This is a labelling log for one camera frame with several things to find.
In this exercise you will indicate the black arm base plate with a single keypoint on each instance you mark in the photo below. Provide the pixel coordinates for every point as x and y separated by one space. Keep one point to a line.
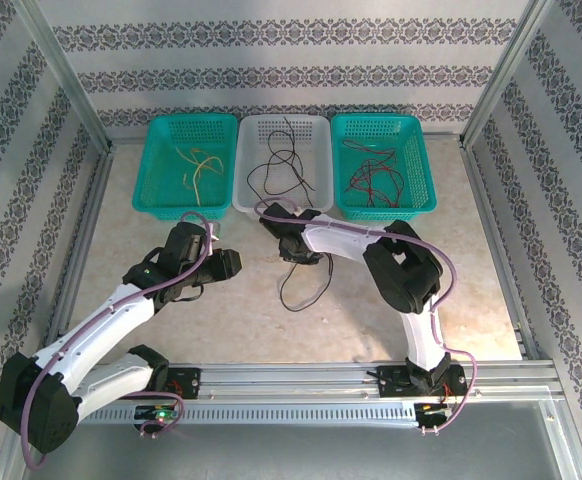
391 382
188 382

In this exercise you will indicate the grey metal sheet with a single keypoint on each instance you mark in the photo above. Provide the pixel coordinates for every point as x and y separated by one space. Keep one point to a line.
291 455

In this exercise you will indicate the small circuit board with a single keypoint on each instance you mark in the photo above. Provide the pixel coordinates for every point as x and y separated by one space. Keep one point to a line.
158 414
433 409

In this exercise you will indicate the aluminium frame post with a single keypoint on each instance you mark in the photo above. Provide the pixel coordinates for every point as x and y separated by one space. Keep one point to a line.
66 70
507 70

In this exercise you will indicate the teal plastic basket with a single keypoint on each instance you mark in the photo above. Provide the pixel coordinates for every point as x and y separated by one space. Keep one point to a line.
171 190
416 165

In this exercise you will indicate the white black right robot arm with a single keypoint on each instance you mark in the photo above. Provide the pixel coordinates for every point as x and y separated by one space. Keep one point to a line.
341 240

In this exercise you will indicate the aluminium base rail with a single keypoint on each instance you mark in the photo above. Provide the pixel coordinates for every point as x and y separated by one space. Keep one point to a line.
291 380

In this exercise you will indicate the aluminium table side rail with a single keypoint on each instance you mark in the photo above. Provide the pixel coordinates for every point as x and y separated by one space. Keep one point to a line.
498 250
78 250

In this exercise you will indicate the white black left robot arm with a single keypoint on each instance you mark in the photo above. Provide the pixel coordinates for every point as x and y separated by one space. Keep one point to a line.
101 325

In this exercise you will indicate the white plastic basket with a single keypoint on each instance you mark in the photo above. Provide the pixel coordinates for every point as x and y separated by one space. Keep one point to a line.
316 150

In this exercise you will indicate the aluminium table back rail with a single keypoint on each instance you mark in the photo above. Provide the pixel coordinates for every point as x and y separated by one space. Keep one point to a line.
443 135

